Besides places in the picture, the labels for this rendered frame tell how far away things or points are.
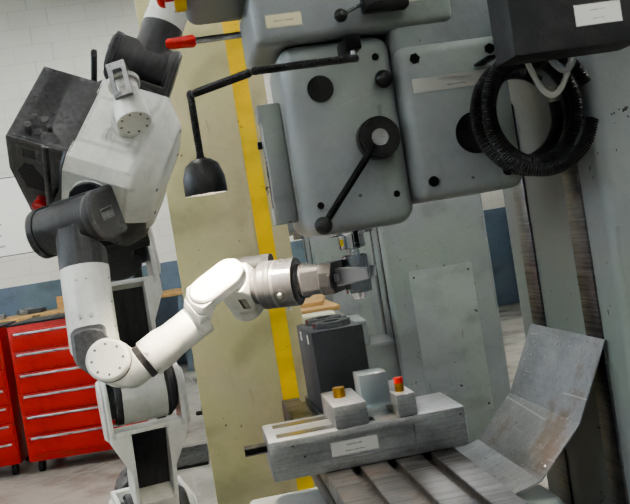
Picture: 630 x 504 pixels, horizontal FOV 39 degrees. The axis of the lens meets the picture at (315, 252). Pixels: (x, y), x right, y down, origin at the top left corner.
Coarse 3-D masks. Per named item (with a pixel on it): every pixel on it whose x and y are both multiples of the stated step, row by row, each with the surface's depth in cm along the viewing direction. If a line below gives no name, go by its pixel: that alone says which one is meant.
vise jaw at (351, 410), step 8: (328, 392) 166; (352, 392) 163; (328, 400) 159; (336, 400) 158; (344, 400) 157; (352, 400) 155; (360, 400) 154; (328, 408) 158; (336, 408) 153; (344, 408) 153; (352, 408) 153; (360, 408) 153; (328, 416) 160; (336, 416) 153; (344, 416) 153; (352, 416) 153; (360, 416) 153; (368, 416) 154; (336, 424) 153; (344, 424) 153; (352, 424) 153; (360, 424) 153
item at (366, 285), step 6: (366, 258) 156; (342, 264) 157; (348, 264) 155; (354, 264) 155; (360, 264) 155; (366, 264) 156; (360, 282) 155; (366, 282) 156; (348, 288) 156; (354, 288) 155; (360, 288) 155; (366, 288) 156
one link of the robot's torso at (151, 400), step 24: (120, 288) 205; (144, 288) 205; (120, 312) 207; (144, 312) 209; (120, 336) 207; (144, 384) 203; (168, 384) 204; (120, 408) 201; (144, 408) 203; (168, 408) 206
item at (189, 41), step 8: (240, 32) 164; (168, 40) 162; (176, 40) 162; (184, 40) 162; (192, 40) 162; (200, 40) 163; (208, 40) 163; (216, 40) 163; (168, 48) 162; (176, 48) 163
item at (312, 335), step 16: (320, 320) 210; (336, 320) 204; (304, 336) 210; (320, 336) 200; (336, 336) 200; (352, 336) 201; (304, 352) 214; (320, 352) 200; (336, 352) 200; (352, 352) 201; (304, 368) 219; (320, 368) 200; (336, 368) 200; (352, 368) 201; (368, 368) 202; (320, 384) 200; (336, 384) 200; (352, 384) 201; (320, 400) 202
